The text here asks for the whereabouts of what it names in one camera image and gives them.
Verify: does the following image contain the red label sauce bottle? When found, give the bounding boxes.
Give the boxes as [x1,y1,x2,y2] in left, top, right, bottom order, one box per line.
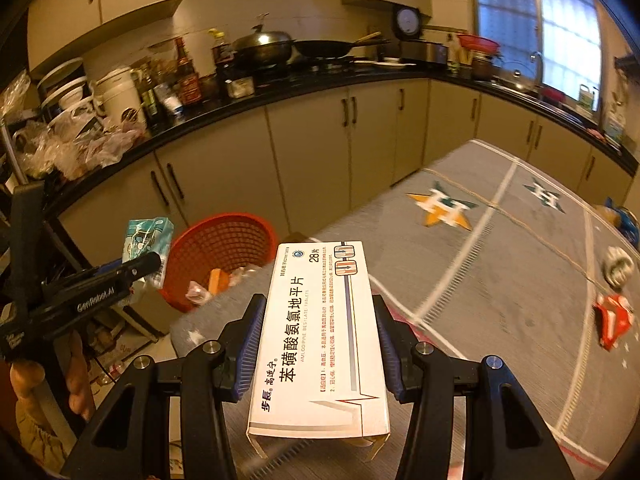
[175,37,203,106]

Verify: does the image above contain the sink faucet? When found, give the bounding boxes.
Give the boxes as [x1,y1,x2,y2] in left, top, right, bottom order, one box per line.
[529,50,544,88]

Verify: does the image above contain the teal tissue packet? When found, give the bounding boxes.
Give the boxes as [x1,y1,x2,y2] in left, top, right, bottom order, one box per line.
[122,217,174,304]

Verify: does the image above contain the dark soy sauce bottle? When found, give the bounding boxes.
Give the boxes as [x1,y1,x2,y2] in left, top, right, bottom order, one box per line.
[208,28,233,103]

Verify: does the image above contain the upper wall cabinet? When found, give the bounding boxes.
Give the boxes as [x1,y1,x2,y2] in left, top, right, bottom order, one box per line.
[27,0,182,77]

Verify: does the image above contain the red torn paper box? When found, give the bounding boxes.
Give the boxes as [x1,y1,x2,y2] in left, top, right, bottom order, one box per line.
[593,294,634,351]

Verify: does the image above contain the white printed plastic bag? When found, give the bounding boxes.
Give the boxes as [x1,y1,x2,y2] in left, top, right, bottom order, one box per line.
[186,264,260,307]

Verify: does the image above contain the white electric kettle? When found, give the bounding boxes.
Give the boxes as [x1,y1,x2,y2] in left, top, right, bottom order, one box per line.
[90,66,146,127]

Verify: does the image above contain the crumpled plastic bags on counter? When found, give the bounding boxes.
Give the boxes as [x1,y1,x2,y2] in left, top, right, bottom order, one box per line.
[1,70,146,181]

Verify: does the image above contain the red colander bowl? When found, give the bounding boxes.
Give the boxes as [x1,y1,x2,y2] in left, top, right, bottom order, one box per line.
[458,34,500,55]

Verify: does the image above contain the black frying pan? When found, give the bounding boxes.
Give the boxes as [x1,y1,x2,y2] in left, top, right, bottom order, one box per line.
[293,32,388,60]

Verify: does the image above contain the blue white medicine box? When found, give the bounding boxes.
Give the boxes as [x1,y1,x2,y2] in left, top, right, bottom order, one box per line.
[246,240,390,457]

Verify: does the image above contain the person left hand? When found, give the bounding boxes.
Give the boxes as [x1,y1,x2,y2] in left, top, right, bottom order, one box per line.
[10,332,96,432]

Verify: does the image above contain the grey patterned tablecloth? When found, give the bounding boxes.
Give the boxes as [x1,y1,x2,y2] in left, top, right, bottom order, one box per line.
[169,138,640,480]

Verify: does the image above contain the steel wok with lid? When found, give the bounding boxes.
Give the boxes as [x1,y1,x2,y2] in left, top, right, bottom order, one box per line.
[232,13,293,67]

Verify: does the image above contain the red mesh trash basket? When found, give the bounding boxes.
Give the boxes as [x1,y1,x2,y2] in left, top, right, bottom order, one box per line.
[160,212,278,313]

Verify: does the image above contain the orange medicine box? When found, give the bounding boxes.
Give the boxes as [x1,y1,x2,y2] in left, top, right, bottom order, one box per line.
[207,269,230,296]

